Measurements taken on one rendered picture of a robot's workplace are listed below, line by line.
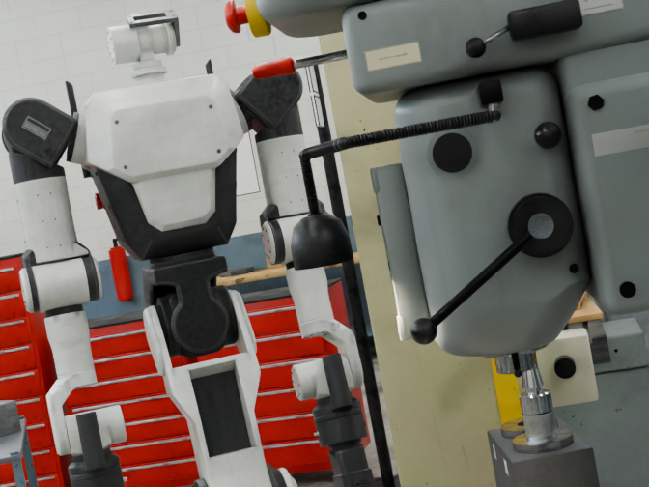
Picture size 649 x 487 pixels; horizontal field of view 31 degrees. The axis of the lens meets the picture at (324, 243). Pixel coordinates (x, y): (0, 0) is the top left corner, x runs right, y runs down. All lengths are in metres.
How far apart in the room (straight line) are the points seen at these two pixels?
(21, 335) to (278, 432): 1.49
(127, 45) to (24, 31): 9.10
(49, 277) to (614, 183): 1.07
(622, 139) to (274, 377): 4.87
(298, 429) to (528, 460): 4.42
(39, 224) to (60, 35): 9.04
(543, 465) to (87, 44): 9.51
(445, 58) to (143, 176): 0.85
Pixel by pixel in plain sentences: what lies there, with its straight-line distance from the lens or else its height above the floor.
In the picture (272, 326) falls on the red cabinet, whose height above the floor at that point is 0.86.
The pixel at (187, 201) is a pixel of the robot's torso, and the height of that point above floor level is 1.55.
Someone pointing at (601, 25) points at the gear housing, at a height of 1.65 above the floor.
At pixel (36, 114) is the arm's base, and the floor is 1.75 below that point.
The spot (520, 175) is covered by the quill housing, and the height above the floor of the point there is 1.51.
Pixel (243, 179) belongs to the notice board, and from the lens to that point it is 10.58.
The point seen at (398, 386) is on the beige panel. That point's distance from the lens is 3.19.
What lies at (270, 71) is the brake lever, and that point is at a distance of 1.52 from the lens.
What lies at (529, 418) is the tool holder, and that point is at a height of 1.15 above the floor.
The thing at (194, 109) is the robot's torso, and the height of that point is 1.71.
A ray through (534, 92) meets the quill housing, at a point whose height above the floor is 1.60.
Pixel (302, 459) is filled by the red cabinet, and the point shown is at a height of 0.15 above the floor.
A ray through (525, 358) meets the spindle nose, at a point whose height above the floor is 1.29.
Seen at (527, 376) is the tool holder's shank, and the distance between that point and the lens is 1.75.
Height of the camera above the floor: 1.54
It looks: 3 degrees down
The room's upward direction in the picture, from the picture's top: 10 degrees counter-clockwise
